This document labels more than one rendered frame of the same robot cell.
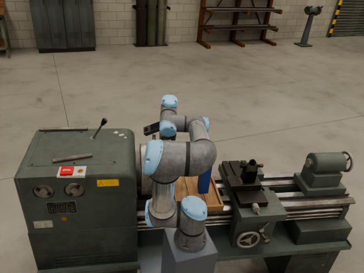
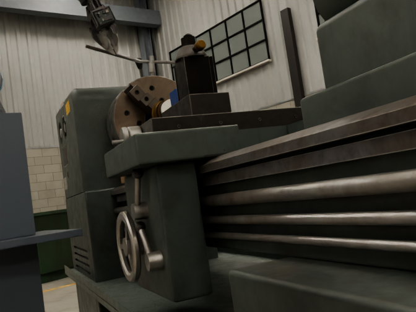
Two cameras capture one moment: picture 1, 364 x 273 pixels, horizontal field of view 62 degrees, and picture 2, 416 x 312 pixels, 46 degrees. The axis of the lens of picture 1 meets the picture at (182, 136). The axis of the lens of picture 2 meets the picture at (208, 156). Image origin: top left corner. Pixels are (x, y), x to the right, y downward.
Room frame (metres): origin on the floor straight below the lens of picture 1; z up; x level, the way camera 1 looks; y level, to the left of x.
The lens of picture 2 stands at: (1.30, -1.58, 0.80)
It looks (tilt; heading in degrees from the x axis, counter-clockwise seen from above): 4 degrees up; 78
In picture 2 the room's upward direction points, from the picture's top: 8 degrees counter-clockwise
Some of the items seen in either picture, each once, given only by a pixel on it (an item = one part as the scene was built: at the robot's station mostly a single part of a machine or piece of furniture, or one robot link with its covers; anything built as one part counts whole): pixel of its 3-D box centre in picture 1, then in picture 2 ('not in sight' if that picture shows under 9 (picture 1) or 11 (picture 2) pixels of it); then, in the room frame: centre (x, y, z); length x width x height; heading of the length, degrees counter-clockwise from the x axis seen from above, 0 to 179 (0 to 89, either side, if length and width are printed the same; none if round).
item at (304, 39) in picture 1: (308, 26); not in sight; (9.55, -3.44, 0.57); 0.47 x 0.37 x 1.14; 116
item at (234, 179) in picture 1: (243, 183); (194, 112); (1.53, -0.42, 1.00); 0.20 x 0.10 x 0.05; 102
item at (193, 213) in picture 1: (192, 214); not in sight; (0.96, -0.07, 1.27); 0.13 x 0.12 x 0.14; 94
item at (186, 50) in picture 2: (251, 166); (190, 54); (1.54, -0.45, 1.14); 0.08 x 0.08 x 0.03
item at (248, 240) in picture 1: (253, 229); (155, 229); (1.39, -0.51, 0.73); 0.27 x 0.12 x 0.27; 102
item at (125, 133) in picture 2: (255, 209); (125, 137); (1.36, -0.49, 0.95); 0.07 x 0.04 x 0.04; 12
